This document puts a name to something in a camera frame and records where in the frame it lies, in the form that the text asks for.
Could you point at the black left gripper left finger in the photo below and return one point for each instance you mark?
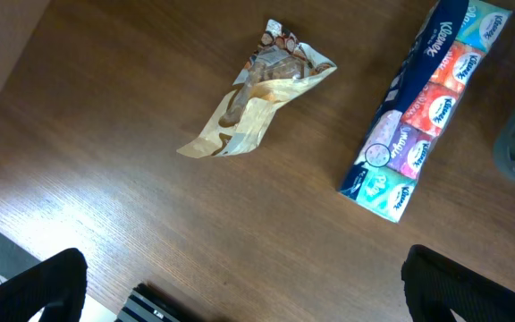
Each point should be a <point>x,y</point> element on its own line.
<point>55,287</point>

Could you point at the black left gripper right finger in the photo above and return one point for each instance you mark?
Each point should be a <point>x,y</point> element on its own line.
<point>437,288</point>

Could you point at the Kleenex tissue multipack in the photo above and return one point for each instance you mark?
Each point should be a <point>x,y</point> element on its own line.
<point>418,106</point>

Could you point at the small brown paper snack bag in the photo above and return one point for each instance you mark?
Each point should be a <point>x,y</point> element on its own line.
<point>280,70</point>

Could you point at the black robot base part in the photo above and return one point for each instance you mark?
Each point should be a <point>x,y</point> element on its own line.
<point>146,304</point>

